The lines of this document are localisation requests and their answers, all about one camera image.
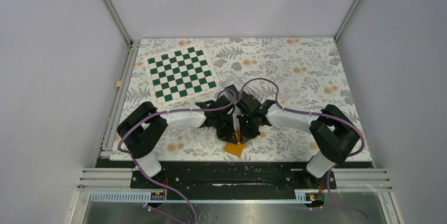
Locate clear plastic card box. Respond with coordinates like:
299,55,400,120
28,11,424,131
219,73,262,102

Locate purple cable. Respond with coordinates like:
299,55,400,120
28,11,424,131
237,77,370,221
117,89,239,224

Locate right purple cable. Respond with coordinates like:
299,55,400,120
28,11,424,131
237,77,370,221

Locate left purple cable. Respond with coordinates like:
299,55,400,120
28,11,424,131
117,89,239,224

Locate right aluminium frame post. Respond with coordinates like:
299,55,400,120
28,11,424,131
334,0,362,43

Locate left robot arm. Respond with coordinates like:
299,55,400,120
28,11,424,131
116,96,235,188

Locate orange leather card holder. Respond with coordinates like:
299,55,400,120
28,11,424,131
224,129,247,157

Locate aluminium frame post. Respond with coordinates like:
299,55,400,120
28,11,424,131
102,0,133,46
334,0,362,43

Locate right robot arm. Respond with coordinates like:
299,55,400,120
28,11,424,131
237,94,361,188

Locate green white chessboard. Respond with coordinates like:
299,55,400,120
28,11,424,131
144,43,219,106

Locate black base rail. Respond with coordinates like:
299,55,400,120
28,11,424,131
130,159,337,201

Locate left aluminium frame post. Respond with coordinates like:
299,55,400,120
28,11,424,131
102,0,133,46

